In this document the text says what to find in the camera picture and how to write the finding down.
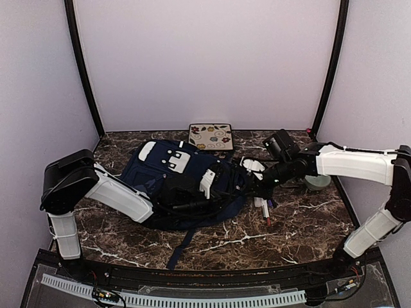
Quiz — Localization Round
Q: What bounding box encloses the black front rail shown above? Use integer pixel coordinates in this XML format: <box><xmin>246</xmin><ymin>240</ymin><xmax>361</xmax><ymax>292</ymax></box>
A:
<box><xmin>33</xmin><ymin>248</ymin><xmax>383</xmax><ymax>291</ymax></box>

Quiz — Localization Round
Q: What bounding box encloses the white slotted cable duct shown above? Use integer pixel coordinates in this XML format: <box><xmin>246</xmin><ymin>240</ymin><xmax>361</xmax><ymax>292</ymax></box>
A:
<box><xmin>40</xmin><ymin>274</ymin><xmax>307</xmax><ymax>307</ymax></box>

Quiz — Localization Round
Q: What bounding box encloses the navy blue student backpack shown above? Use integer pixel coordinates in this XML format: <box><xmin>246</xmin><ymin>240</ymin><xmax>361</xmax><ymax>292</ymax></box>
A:
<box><xmin>120</xmin><ymin>139</ymin><xmax>250</xmax><ymax>270</ymax></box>

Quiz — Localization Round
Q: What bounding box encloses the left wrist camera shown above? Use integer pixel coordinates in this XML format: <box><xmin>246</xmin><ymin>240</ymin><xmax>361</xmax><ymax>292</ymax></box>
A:
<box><xmin>199</xmin><ymin>160</ymin><xmax>248</xmax><ymax>200</ymax></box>

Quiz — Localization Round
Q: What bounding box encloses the green ceramic bowl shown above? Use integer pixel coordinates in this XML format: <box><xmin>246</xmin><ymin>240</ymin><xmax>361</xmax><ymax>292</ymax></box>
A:
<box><xmin>304</xmin><ymin>175</ymin><xmax>331</xmax><ymax>191</ymax></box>

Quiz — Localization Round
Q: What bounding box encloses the white marker black cap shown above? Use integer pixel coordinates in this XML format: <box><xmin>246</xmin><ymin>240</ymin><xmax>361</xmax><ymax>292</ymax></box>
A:
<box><xmin>267</xmin><ymin>199</ymin><xmax>277</xmax><ymax>209</ymax></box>

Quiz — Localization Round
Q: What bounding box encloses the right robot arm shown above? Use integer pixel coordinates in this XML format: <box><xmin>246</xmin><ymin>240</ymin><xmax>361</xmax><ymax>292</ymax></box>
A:
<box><xmin>251</xmin><ymin>142</ymin><xmax>410</xmax><ymax>278</ymax></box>

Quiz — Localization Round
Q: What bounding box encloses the floral pattern notebook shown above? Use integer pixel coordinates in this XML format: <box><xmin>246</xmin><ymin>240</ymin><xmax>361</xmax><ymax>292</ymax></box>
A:
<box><xmin>188</xmin><ymin>123</ymin><xmax>234</xmax><ymax>151</ymax></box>

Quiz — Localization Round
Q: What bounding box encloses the right black frame post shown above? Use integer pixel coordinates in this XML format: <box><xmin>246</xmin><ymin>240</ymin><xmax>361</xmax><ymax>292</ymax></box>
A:
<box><xmin>307</xmin><ymin>0</ymin><xmax>349</xmax><ymax>140</ymax></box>

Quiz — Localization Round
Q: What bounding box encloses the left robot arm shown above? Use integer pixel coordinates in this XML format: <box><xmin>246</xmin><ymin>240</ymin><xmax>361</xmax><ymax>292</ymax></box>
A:
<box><xmin>40</xmin><ymin>141</ymin><xmax>249</xmax><ymax>280</ymax></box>

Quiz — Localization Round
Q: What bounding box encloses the white marker purple cap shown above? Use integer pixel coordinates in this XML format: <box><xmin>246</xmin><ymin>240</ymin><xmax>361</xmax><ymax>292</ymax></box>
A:
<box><xmin>261</xmin><ymin>199</ymin><xmax>271</xmax><ymax>226</ymax></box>

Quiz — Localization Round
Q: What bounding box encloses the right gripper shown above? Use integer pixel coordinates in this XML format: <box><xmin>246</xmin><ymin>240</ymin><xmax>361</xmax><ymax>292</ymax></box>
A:
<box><xmin>241</xmin><ymin>157</ymin><xmax>294</xmax><ymax>200</ymax></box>

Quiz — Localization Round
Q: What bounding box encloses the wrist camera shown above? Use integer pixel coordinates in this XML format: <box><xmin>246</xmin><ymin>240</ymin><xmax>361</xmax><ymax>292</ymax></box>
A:
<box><xmin>199</xmin><ymin>160</ymin><xmax>248</xmax><ymax>200</ymax></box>
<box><xmin>240</xmin><ymin>128</ymin><xmax>299</xmax><ymax>176</ymax></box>

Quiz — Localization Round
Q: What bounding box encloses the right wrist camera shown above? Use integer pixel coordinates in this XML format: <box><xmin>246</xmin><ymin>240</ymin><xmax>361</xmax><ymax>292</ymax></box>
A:
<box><xmin>240</xmin><ymin>128</ymin><xmax>299</xmax><ymax>176</ymax></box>

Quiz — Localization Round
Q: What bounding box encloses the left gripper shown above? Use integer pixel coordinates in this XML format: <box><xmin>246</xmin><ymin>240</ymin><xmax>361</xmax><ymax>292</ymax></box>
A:
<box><xmin>171</xmin><ymin>189</ymin><xmax>236</xmax><ymax>221</ymax></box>

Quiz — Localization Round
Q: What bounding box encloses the black frame post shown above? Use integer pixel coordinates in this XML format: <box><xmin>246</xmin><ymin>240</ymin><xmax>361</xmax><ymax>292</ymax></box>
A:
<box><xmin>64</xmin><ymin>0</ymin><xmax>105</xmax><ymax>139</ymax></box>
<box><xmin>307</xmin><ymin>0</ymin><xmax>349</xmax><ymax>140</ymax></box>

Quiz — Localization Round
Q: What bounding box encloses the left black frame post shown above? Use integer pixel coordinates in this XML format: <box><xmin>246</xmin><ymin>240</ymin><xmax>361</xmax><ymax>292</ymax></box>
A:
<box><xmin>64</xmin><ymin>0</ymin><xmax>105</xmax><ymax>139</ymax></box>

